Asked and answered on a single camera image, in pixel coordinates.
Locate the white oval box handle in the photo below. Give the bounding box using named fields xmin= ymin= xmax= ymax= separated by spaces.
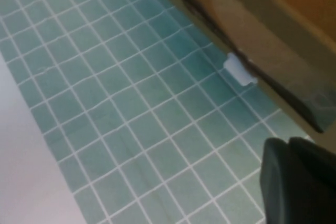
xmin=223 ymin=52 xmax=259 ymax=87

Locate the brown cardboard box window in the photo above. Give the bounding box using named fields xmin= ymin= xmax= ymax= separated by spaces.
xmin=154 ymin=0 xmax=336 ymax=134

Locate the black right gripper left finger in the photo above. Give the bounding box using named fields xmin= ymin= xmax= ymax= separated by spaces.
xmin=259 ymin=137 xmax=336 ymax=224

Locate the green white checkered tablecloth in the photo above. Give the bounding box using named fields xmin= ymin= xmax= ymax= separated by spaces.
xmin=0 ymin=0 xmax=320 ymax=224

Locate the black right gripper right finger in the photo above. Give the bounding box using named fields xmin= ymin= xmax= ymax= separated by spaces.
xmin=288 ymin=136 xmax=336 ymax=190

